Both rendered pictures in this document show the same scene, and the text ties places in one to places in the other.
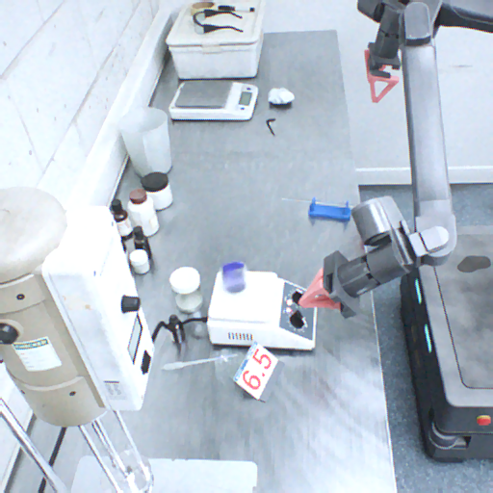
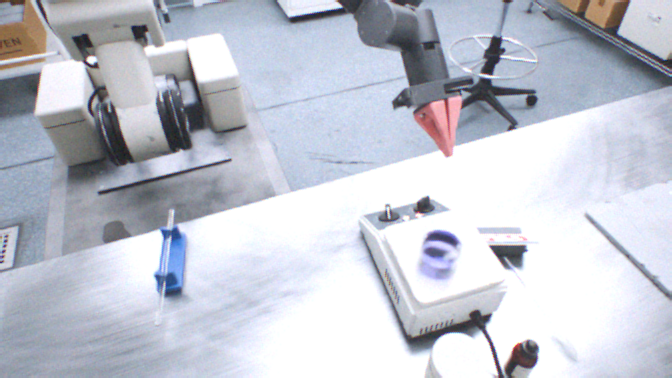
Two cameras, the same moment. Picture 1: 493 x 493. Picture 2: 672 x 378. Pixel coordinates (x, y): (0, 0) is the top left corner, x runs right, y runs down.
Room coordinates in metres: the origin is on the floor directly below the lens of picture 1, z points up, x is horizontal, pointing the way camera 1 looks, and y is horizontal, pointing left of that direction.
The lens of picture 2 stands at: (0.98, 0.24, 1.29)
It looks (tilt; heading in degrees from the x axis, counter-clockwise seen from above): 46 degrees down; 242
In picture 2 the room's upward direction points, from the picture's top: 1 degrees counter-clockwise
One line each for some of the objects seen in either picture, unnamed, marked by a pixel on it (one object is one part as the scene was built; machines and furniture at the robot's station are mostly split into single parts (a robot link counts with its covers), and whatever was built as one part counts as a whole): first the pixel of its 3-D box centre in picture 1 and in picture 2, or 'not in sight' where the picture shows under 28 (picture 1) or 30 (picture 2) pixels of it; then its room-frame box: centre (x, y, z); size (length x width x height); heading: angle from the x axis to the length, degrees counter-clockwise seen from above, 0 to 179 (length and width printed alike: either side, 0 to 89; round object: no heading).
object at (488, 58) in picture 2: not in sight; (492, 56); (-0.51, -1.02, 0.28); 0.40 x 0.40 x 0.05
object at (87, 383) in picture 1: (65, 323); not in sight; (0.33, 0.17, 1.25); 0.15 x 0.11 x 0.24; 82
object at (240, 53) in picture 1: (220, 38); not in sight; (1.94, 0.01, 0.82); 0.37 x 0.31 x 0.14; 170
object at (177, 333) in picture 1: (175, 326); (524, 356); (0.69, 0.15, 0.78); 0.03 x 0.03 x 0.07
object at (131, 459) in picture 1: (108, 440); not in sight; (0.33, 0.19, 1.02); 0.07 x 0.07 x 0.25
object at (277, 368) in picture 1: (259, 371); (499, 235); (0.58, 0.00, 0.77); 0.09 x 0.06 x 0.04; 151
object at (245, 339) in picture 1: (258, 310); (428, 257); (0.70, -0.01, 0.79); 0.22 x 0.13 x 0.08; 78
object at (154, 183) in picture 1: (157, 191); not in sight; (1.13, 0.21, 0.79); 0.07 x 0.07 x 0.07
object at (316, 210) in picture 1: (329, 207); (169, 255); (1.02, -0.21, 0.77); 0.10 x 0.03 x 0.04; 71
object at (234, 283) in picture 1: (233, 273); (443, 248); (0.73, 0.03, 0.87); 0.06 x 0.05 x 0.08; 157
